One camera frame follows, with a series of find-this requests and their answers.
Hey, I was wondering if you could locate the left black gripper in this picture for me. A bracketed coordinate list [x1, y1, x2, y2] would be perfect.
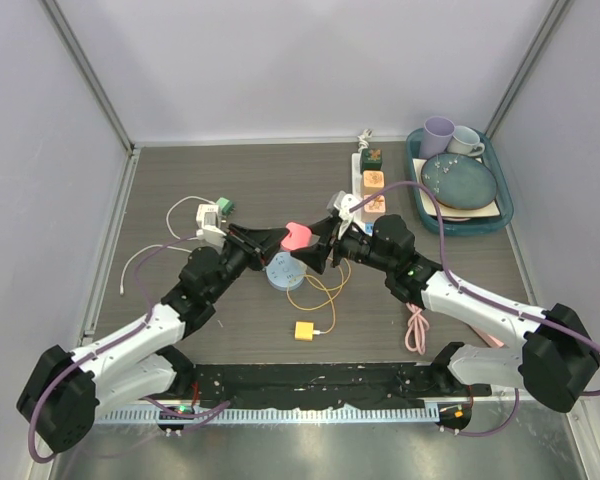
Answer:
[207, 223, 287, 301]

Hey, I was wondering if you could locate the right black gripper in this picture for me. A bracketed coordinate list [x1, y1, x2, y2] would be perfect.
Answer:
[293, 213, 395, 273]

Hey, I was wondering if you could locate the red pink charger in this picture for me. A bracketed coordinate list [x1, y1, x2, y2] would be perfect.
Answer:
[281, 222, 312, 252]

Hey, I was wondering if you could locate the white multicolour power strip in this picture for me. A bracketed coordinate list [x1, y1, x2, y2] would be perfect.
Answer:
[351, 129, 386, 235]

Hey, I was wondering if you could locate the pink cube socket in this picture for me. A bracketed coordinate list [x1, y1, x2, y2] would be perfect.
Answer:
[361, 195, 386, 222]

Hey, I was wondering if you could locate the orange cube socket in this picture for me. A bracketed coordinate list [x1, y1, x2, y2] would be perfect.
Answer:
[361, 170, 385, 196]

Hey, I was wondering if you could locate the dark green cube socket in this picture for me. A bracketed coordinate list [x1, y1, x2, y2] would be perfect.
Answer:
[360, 148, 383, 172]

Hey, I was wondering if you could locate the pink cord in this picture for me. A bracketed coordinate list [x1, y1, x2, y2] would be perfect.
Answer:
[403, 302, 431, 355]

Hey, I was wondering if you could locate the pink power strip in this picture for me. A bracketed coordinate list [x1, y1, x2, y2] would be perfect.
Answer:
[471, 327, 505, 349]

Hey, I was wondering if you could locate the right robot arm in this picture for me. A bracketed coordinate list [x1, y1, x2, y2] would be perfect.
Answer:
[291, 214, 600, 413]

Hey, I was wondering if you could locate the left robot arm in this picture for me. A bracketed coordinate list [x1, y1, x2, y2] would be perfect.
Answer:
[16, 225, 289, 463]

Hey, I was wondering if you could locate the green plug adapter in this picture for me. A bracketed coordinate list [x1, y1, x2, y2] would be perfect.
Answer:
[216, 197, 235, 218]

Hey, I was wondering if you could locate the round light blue socket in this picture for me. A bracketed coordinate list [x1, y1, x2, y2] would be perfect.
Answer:
[265, 251, 306, 291]

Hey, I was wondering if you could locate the yellow charger block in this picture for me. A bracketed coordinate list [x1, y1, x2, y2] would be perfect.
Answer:
[294, 321, 315, 341]

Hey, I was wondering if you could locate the pink round plate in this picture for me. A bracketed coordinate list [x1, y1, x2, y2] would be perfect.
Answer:
[442, 217, 472, 223]

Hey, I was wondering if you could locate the dark blue plate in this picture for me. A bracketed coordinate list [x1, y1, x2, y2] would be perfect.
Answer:
[420, 153, 499, 210]

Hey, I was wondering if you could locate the teal plastic tray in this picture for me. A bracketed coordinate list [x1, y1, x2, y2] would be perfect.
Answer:
[405, 128, 514, 237]

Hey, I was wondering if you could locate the purple cup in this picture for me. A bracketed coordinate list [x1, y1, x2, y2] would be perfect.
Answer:
[419, 116, 455, 159]

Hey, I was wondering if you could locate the cream square plate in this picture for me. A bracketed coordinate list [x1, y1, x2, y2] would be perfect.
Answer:
[412, 157, 502, 219]

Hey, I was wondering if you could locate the grey blue mug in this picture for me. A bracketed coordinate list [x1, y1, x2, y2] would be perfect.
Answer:
[446, 125, 485, 157]

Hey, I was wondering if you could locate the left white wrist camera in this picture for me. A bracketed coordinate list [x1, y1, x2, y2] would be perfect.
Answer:
[196, 205, 226, 247]

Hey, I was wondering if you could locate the white thin cable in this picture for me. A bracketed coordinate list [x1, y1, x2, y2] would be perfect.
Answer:
[119, 195, 216, 296]

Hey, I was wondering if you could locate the black mounting base plate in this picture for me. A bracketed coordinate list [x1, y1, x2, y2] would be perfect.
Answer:
[193, 362, 492, 410]

